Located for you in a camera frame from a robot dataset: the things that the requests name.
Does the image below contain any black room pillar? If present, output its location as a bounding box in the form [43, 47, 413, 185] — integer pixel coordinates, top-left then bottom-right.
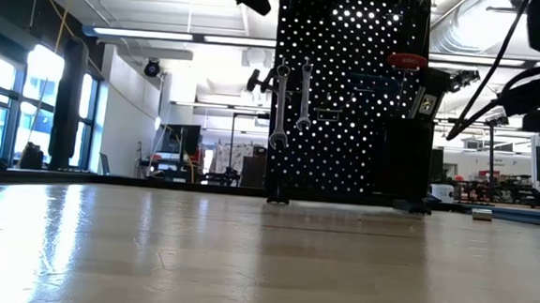
[46, 34, 91, 173]

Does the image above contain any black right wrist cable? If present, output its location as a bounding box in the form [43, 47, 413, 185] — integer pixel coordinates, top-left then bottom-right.
[444, 0, 540, 148]

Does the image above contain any double prong peg hook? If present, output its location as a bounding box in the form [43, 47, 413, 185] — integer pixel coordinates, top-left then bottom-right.
[315, 91, 345, 123]
[272, 57, 315, 101]

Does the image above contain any black aluminium table frame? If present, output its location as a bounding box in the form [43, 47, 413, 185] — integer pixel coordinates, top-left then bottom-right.
[0, 145, 540, 228]

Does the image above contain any black perforated pegboard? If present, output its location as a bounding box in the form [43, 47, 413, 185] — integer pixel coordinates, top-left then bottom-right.
[263, 0, 449, 216]

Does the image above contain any long silver combination wrench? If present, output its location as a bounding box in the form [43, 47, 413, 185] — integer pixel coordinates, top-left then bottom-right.
[268, 60, 295, 152]

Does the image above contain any black track light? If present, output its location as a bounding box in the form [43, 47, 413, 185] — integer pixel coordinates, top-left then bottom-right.
[446, 68, 482, 97]

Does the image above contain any black bag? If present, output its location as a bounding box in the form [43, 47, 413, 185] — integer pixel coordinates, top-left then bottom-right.
[16, 140, 46, 172]

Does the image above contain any short silver combination wrench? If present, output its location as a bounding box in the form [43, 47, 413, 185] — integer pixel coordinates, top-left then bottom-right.
[294, 56, 317, 133]

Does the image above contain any white background box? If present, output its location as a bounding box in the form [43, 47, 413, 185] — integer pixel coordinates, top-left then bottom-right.
[430, 182, 457, 205]

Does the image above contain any black rig stand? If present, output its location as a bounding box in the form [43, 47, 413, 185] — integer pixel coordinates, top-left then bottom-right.
[431, 114, 501, 197]

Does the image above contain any black equipment rack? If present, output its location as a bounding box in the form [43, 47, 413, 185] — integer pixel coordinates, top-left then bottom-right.
[220, 152, 268, 189]

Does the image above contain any round black spotlight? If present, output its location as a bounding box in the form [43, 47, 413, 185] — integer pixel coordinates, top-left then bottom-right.
[142, 57, 163, 79]

